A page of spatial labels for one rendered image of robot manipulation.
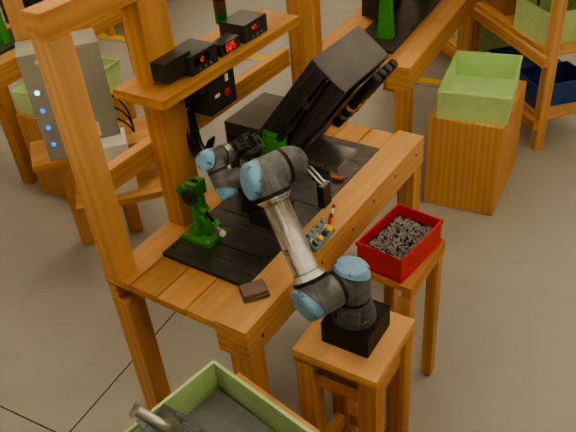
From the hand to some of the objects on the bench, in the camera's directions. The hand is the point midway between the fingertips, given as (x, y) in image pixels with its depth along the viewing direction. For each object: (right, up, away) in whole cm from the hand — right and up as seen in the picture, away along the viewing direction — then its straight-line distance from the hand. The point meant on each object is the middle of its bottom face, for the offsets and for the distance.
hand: (255, 143), depth 268 cm
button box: (+25, -41, +2) cm, 48 cm away
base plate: (+10, -22, +28) cm, 37 cm away
